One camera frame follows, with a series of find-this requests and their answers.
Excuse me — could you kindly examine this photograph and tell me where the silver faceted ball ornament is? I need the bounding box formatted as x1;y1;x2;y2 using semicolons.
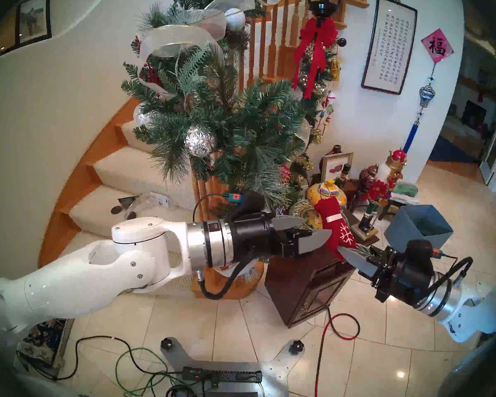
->
184;127;216;158

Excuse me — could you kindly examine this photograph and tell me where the green gold decorative plate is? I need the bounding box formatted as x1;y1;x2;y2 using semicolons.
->
289;200;374;258

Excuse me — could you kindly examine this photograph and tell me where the thin black left camera cable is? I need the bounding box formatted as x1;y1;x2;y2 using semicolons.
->
192;193;228;223

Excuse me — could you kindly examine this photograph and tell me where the framed horse picture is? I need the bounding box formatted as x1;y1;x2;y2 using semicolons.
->
16;0;52;45

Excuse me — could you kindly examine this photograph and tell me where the thick black left gripper cable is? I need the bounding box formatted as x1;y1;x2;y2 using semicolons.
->
196;251;253;300

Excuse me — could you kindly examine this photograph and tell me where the large red nutcracker figure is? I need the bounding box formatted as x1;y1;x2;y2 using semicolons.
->
351;149;409;240

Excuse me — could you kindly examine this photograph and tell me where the red bow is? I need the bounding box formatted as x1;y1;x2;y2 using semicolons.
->
293;17;339;100

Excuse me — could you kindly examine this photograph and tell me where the black lantern lamp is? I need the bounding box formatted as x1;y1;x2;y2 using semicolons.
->
305;0;350;17

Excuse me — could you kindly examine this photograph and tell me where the plain white ball ornament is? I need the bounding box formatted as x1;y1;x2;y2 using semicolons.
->
224;7;246;32

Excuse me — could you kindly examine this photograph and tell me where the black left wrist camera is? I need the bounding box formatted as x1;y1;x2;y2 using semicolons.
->
225;190;265;219

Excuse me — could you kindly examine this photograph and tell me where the black floor cable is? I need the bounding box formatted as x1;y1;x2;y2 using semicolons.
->
17;336;186;382

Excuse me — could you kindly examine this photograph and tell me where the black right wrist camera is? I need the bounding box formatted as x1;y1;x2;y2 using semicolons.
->
405;240;434;268

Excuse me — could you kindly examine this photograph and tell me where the gold tinsel pine garland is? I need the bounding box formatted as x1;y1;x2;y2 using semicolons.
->
298;38;339;146

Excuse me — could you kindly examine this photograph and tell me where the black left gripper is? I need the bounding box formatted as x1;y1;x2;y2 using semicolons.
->
227;212;334;261

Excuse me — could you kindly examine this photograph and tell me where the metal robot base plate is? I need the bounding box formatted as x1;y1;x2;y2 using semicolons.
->
160;337;305;397

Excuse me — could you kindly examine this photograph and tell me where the red diamond fu sign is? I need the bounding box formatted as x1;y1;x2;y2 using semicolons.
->
421;28;455;64

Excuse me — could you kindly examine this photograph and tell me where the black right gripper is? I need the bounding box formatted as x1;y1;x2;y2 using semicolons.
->
338;245;434;306

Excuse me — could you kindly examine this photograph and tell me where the framed calligraphy scroll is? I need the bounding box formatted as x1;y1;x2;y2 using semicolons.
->
360;0;418;96

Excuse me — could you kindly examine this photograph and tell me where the dark patterned rug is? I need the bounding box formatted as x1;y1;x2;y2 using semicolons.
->
17;318;73;370

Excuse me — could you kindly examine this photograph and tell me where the small hanging ornament string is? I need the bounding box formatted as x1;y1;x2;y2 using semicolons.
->
319;90;335;134

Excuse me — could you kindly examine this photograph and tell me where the small framed red picture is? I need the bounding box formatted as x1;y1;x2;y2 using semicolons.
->
320;152;354;184

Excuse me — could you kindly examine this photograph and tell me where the dark wooden cabinet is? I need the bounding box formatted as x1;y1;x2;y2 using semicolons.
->
265;218;381;328

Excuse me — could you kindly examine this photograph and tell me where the frosted clear ball ornament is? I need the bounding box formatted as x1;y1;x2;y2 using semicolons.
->
133;105;153;128

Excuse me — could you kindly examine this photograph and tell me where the vase charm with blue tassel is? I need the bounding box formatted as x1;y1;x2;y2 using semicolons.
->
402;64;436;153

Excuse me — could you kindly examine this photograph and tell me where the green pine garland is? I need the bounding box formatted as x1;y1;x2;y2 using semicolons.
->
121;0;335;277

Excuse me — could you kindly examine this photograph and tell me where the blue floor rug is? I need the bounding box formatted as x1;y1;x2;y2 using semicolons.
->
429;136;476;163

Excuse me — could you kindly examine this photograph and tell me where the gold brown framed painting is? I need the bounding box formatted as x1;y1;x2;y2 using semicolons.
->
0;3;19;62

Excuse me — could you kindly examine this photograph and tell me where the dark red cloisonne jar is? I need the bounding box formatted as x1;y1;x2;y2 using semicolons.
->
359;165;380;191

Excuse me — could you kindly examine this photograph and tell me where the clear plastic packaging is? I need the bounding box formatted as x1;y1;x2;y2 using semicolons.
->
124;191;170;219

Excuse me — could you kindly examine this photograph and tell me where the red knitted mitten ornament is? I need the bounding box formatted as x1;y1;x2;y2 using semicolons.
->
313;197;357;261

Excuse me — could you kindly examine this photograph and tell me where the green floor cable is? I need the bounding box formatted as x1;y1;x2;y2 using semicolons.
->
115;348;186;397

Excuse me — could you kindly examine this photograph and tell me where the black fireplace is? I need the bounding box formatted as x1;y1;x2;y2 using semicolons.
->
461;99;487;128

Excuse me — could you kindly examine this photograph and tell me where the black power strip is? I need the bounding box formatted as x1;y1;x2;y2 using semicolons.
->
182;367;263;383

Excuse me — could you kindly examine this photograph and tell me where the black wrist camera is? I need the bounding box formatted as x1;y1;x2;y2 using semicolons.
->
405;240;434;268
225;190;265;219

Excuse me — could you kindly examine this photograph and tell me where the red floor cable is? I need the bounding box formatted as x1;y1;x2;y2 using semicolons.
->
314;307;361;397

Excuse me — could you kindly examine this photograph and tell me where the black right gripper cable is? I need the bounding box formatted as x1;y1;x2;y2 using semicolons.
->
432;249;474;301

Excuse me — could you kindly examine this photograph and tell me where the blue-gray square bin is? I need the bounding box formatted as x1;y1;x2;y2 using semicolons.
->
384;205;454;252

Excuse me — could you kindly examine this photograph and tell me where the yellow porcelain lidded jar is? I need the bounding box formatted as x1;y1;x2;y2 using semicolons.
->
307;179;348;229

